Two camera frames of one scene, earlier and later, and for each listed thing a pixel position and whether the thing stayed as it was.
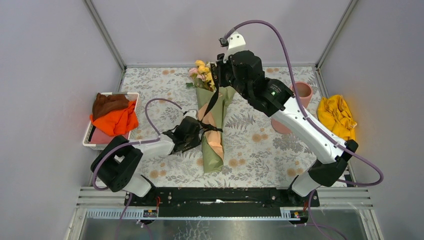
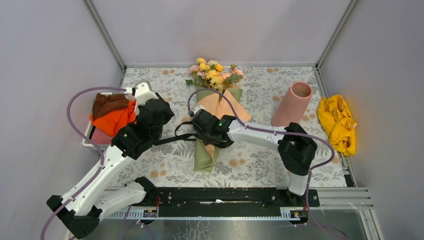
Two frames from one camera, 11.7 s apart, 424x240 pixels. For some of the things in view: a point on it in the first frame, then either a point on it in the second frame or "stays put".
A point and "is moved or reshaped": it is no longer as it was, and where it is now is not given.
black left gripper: [196, 141] -> [169, 113]
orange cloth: [118, 122] stays put
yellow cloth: [334, 113] stays put
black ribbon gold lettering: [202, 124] is moved or reshaped
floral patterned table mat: [260, 150] stays put
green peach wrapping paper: [212, 141] is moved or reshaped
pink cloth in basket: [100, 138] stays put
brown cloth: [102, 104] stays put
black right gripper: [222, 66] -> [206, 141]
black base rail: [221, 202] stays put
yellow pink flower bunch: [202, 76] stays put
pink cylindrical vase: [304, 90] stays put
